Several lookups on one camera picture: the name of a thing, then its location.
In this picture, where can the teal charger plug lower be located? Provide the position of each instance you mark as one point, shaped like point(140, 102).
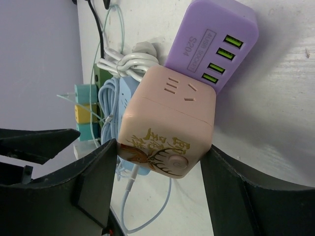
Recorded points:
point(85, 131)

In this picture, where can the white charger plug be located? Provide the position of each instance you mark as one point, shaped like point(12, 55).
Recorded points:
point(83, 148)

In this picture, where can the teal charger plug upper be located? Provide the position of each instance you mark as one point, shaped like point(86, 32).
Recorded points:
point(84, 93)

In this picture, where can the teal charger plug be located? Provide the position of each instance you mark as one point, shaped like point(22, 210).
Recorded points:
point(85, 131)
point(84, 93)

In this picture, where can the pink cube socket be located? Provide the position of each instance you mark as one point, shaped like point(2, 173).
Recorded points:
point(173, 123)

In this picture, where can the green power strip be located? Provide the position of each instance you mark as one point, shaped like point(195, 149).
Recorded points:
point(100, 76)

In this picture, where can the blue power strip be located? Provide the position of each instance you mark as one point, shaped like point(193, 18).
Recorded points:
point(127, 87)

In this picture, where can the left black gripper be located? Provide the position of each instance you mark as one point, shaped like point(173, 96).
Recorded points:
point(30, 150)

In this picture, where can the purple USB power strip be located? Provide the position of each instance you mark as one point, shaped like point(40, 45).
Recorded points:
point(213, 39)

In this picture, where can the yellow charger plug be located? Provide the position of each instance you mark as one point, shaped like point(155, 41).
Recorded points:
point(84, 115)

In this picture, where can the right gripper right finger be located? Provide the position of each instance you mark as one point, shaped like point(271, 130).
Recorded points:
point(243, 201)

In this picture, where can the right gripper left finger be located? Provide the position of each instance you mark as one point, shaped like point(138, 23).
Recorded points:
point(72, 201)

